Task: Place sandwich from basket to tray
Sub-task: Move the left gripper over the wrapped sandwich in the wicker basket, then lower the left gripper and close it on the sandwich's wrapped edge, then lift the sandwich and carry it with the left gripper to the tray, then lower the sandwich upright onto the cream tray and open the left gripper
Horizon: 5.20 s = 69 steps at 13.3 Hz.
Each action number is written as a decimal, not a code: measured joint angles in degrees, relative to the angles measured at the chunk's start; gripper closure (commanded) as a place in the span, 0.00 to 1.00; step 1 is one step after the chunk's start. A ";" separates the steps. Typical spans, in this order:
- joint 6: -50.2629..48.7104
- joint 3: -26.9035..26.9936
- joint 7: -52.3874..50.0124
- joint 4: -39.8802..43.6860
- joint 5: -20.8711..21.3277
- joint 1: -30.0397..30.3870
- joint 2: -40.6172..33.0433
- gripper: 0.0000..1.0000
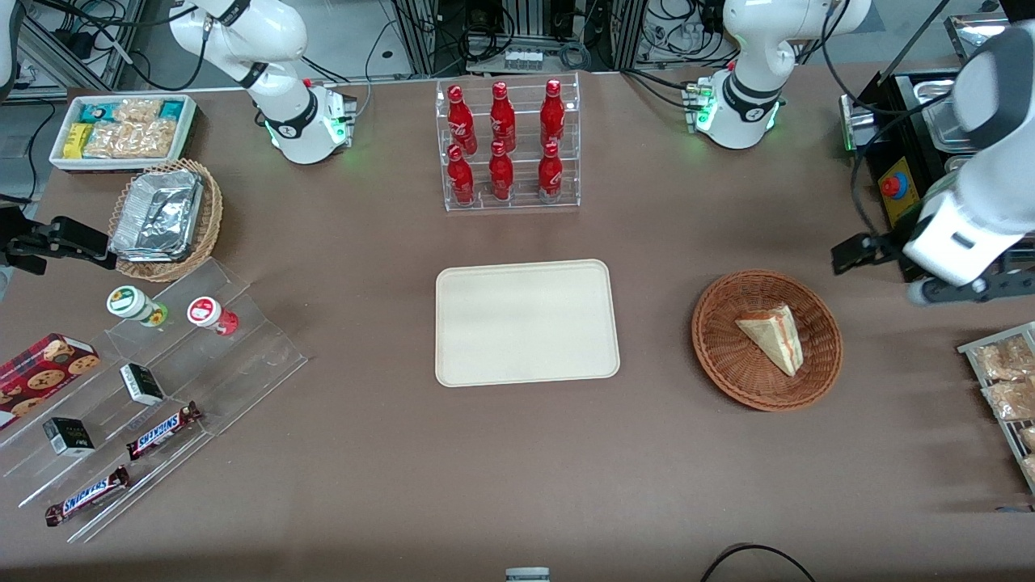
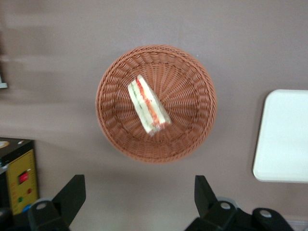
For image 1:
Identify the brown Snickers bar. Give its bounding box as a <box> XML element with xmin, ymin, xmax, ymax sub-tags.
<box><xmin>125</xmin><ymin>402</ymin><xmax>203</xmax><ymax>462</ymax></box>
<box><xmin>44</xmin><ymin>465</ymin><xmax>131</xmax><ymax>528</ymax></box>

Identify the red plaid cookie box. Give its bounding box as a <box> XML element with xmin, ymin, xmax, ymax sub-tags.
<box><xmin>0</xmin><ymin>333</ymin><xmax>102</xmax><ymax>431</ymax></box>

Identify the black floor cable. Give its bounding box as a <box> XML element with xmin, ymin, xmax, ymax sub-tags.
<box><xmin>699</xmin><ymin>543</ymin><xmax>817</xmax><ymax>582</ymax></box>

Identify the black food warmer machine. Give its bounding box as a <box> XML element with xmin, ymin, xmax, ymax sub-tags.
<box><xmin>839</xmin><ymin>12</ymin><xmax>1035</xmax><ymax>284</ymax></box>

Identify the silver foil tray stack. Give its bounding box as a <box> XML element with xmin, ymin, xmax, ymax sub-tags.
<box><xmin>110</xmin><ymin>168</ymin><xmax>205</xmax><ymax>264</ymax></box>

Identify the light oval wicker basket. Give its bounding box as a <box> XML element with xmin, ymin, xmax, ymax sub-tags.
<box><xmin>108</xmin><ymin>158</ymin><xmax>225</xmax><ymax>284</ymax></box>

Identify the metal wire rack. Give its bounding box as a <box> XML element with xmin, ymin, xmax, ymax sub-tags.
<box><xmin>957</xmin><ymin>322</ymin><xmax>1035</xmax><ymax>496</ymax></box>

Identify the red lid snack cup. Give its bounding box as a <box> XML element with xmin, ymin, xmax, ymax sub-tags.
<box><xmin>187</xmin><ymin>296</ymin><xmax>239</xmax><ymax>337</ymax></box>

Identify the small black box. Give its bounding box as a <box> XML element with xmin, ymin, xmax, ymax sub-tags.
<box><xmin>120</xmin><ymin>363</ymin><xmax>166</xmax><ymax>407</ymax></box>
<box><xmin>43</xmin><ymin>417</ymin><xmax>96</xmax><ymax>458</ymax></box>

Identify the white plastic snack bin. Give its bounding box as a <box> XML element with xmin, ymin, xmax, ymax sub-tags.
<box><xmin>49</xmin><ymin>94</ymin><xmax>198</xmax><ymax>175</ymax></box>

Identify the brown round wicker basket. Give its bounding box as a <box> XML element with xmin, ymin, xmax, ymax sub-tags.
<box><xmin>691</xmin><ymin>269</ymin><xmax>844</xmax><ymax>413</ymax></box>

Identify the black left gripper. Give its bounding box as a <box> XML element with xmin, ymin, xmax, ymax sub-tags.
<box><xmin>833</xmin><ymin>233</ymin><xmax>911</xmax><ymax>274</ymax></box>

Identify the red cola bottle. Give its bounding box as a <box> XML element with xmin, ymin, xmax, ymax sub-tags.
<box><xmin>488</xmin><ymin>141</ymin><xmax>515</xmax><ymax>201</ymax></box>
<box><xmin>447</xmin><ymin>144</ymin><xmax>475</xmax><ymax>205</ymax></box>
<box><xmin>490</xmin><ymin>81</ymin><xmax>517</xmax><ymax>153</ymax></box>
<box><xmin>540</xmin><ymin>78</ymin><xmax>566</xmax><ymax>149</ymax></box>
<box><xmin>538</xmin><ymin>141</ymin><xmax>564</xmax><ymax>203</ymax></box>
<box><xmin>447</xmin><ymin>84</ymin><xmax>478</xmax><ymax>154</ymax></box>

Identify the triangle sandwich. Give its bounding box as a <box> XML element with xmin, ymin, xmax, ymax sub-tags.
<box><xmin>734</xmin><ymin>304</ymin><xmax>805</xmax><ymax>377</ymax></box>

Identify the clear acrylic bottle rack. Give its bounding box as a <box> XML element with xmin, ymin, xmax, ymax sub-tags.
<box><xmin>435</xmin><ymin>71</ymin><xmax>581</xmax><ymax>213</ymax></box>

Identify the beige plastic tray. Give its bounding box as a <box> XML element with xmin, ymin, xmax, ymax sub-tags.
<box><xmin>435</xmin><ymin>259</ymin><xmax>622</xmax><ymax>389</ymax></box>

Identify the green lid snack cup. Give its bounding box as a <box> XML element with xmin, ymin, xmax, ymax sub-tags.
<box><xmin>106</xmin><ymin>285</ymin><xmax>169</xmax><ymax>328</ymax></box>

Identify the clear acrylic stepped display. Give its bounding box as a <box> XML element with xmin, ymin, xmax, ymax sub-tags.
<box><xmin>0</xmin><ymin>257</ymin><xmax>310</xmax><ymax>544</ymax></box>

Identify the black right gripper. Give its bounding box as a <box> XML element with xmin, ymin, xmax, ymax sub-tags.
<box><xmin>0</xmin><ymin>212</ymin><xmax>116</xmax><ymax>276</ymax></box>

